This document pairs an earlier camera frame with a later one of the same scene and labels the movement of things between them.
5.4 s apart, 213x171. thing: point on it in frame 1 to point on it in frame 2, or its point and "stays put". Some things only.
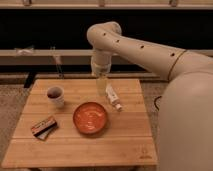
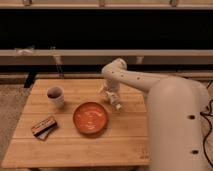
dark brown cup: [55, 96] stays put
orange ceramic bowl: [90, 118] stays put
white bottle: [113, 97] stays put
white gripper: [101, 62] to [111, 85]
